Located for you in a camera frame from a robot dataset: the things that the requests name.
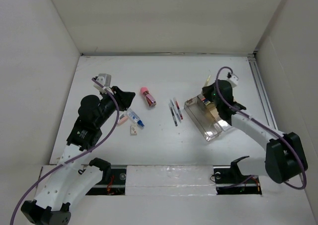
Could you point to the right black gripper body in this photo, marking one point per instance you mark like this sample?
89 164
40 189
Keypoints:
209 93

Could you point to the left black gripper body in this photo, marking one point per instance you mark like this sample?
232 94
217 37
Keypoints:
121 104

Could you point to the pink cap crayon jar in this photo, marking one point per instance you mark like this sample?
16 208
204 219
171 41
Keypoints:
150 100

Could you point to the red gel pen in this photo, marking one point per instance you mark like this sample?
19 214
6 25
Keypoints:
178 108

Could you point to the black pen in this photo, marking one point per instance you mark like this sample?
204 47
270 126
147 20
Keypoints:
173 114

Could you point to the blue gel pen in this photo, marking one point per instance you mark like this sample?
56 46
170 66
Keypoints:
176 111

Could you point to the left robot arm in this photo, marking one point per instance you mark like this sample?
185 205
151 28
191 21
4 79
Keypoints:
68 182

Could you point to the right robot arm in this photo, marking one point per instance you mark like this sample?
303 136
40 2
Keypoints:
285 160

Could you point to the clear desk organizer tray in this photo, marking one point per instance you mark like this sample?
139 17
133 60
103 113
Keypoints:
204 115

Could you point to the blue white glue tube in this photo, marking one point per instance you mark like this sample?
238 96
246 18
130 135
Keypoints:
134 117

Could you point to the pink eraser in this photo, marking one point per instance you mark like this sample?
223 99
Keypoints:
122 119

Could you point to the small white eraser box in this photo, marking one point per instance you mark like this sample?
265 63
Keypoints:
133 130

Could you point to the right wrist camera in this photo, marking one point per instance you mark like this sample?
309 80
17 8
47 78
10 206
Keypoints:
232 79

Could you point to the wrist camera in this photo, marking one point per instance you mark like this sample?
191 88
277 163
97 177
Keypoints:
232 79
104 80

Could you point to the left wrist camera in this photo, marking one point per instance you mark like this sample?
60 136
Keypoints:
104 80

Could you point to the aluminium rail right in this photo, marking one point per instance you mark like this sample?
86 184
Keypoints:
262 92

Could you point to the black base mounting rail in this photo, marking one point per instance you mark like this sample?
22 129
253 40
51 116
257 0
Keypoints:
111 185

